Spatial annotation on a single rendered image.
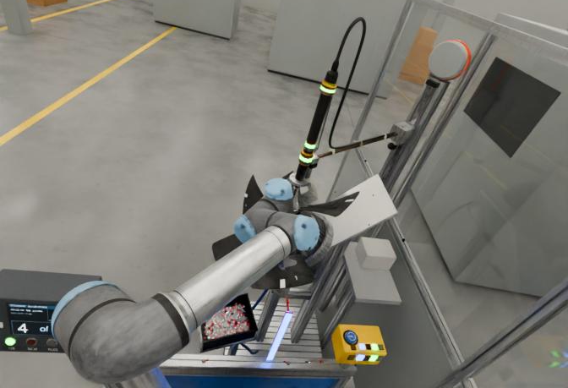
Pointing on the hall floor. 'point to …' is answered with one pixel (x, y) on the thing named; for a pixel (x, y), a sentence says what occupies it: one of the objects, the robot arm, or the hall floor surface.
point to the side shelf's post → (337, 319)
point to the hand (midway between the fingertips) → (281, 266)
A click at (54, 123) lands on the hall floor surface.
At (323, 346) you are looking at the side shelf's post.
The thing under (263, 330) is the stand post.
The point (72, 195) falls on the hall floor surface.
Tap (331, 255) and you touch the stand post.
